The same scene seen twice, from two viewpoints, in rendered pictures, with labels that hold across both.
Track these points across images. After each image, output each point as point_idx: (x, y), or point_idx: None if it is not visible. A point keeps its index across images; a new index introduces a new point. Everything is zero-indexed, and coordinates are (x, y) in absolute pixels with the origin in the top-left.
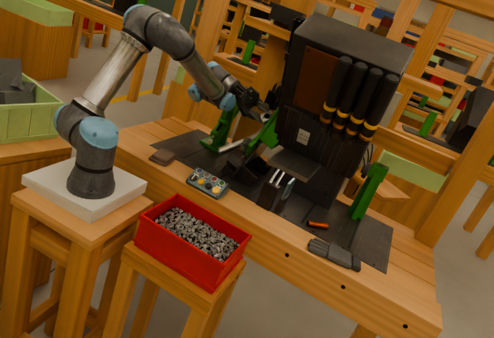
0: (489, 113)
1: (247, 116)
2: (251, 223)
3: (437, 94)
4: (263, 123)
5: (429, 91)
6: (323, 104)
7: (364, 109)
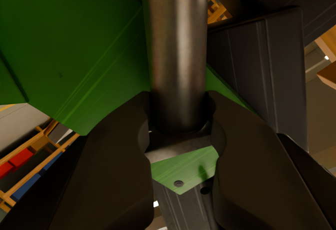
0: (332, 37)
1: (8, 218)
2: None
3: (322, 80)
4: (147, 51)
5: (327, 82)
6: None
7: None
